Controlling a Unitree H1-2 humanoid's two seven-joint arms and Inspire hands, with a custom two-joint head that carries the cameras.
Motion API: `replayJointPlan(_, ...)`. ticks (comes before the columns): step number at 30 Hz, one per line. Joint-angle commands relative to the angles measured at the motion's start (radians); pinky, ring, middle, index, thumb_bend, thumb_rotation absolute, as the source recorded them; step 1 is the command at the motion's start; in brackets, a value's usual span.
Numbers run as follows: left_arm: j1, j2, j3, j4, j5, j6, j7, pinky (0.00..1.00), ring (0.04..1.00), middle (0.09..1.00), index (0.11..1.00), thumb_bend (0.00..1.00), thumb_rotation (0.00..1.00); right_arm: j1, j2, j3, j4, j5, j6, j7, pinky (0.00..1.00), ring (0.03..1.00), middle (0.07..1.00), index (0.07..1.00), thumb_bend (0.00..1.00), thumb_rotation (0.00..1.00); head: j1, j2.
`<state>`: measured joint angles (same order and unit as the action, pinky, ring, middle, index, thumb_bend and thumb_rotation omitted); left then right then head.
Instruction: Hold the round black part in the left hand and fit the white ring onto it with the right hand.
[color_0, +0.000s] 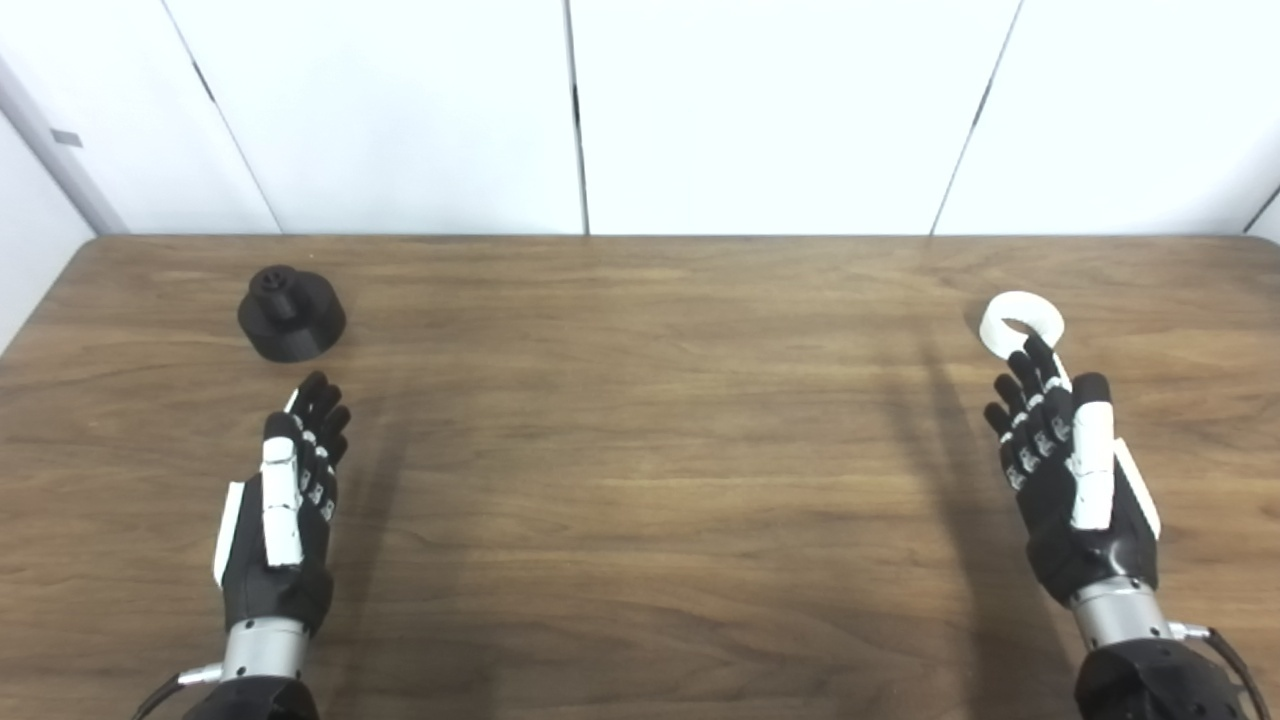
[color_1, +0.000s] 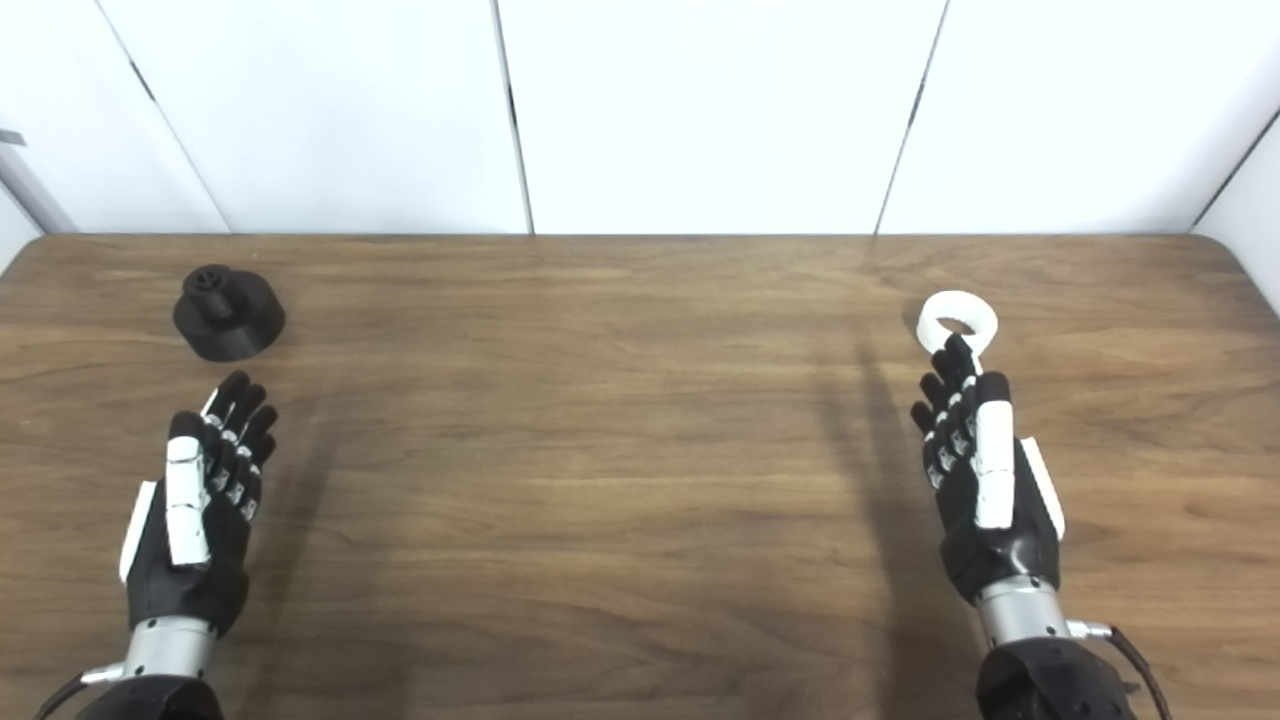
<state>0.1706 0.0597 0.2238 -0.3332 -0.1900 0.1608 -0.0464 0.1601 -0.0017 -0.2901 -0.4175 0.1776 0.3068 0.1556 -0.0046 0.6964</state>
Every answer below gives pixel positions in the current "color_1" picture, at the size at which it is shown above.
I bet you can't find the grey partition corner post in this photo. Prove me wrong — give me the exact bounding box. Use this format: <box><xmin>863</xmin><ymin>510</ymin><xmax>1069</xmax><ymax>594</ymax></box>
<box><xmin>0</xmin><ymin>128</ymin><xmax>77</xmax><ymax>234</ymax></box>

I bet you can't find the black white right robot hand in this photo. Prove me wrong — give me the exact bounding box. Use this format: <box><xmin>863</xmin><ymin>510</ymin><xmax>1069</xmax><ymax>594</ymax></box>
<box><xmin>910</xmin><ymin>333</ymin><xmax>1067</xmax><ymax>607</ymax></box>

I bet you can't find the round black stepped part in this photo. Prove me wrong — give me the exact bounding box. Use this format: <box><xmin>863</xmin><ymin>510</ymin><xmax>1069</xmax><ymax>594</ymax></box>
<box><xmin>172</xmin><ymin>265</ymin><xmax>287</xmax><ymax>362</ymax></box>

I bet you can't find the white toothed ring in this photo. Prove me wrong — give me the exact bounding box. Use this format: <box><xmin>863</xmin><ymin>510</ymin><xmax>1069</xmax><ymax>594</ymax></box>
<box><xmin>917</xmin><ymin>290</ymin><xmax>999</xmax><ymax>356</ymax></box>

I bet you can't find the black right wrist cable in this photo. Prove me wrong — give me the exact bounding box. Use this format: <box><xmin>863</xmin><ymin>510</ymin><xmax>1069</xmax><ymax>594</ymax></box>
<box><xmin>1105</xmin><ymin>625</ymin><xmax>1173</xmax><ymax>720</ymax></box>

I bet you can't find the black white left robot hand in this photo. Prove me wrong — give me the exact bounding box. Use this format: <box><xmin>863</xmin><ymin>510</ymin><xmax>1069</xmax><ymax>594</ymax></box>
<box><xmin>118</xmin><ymin>371</ymin><xmax>280</xmax><ymax>638</ymax></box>

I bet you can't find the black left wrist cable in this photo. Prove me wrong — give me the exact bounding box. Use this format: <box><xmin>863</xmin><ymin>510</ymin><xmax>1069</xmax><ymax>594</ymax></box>
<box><xmin>35</xmin><ymin>675</ymin><xmax>93</xmax><ymax>720</ymax></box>

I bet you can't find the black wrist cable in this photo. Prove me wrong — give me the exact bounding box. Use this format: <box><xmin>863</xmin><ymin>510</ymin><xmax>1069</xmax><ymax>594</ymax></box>
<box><xmin>1105</xmin><ymin>625</ymin><xmax>1173</xmax><ymax>720</ymax></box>
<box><xmin>35</xmin><ymin>675</ymin><xmax>93</xmax><ymax>720</ymax></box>

